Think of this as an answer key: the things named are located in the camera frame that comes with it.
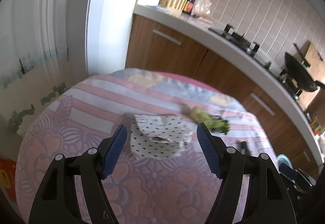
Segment wooden cutting board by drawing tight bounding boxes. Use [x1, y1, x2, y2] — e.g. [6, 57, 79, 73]
[298, 41, 324, 110]

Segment black wok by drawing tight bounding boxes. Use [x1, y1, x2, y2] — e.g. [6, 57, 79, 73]
[277, 52, 324, 100]

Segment white kitchen countertop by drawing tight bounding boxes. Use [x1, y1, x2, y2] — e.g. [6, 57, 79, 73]
[133, 4, 324, 165]

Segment pink patterned tablecloth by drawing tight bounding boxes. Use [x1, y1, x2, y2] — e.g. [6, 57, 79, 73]
[15, 68, 276, 223]

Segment light blue trash basket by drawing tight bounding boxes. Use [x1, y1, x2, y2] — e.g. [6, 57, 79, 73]
[277, 154, 297, 183]

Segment clear plastic bag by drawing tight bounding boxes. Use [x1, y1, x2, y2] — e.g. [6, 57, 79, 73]
[191, 0, 211, 18]

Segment brown wooden kitchen cabinets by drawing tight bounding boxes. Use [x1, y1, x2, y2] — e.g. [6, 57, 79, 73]
[126, 15, 319, 178]

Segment black gas stove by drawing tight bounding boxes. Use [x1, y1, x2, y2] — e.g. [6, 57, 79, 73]
[208, 23, 272, 69]

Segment colourful puzzle cube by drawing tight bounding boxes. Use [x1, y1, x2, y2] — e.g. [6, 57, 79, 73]
[311, 116, 324, 135]

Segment black car key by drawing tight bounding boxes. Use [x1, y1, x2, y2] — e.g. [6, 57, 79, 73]
[236, 141, 251, 156]

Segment red box on floor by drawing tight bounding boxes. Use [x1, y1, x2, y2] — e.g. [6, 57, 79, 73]
[0, 158, 16, 202]

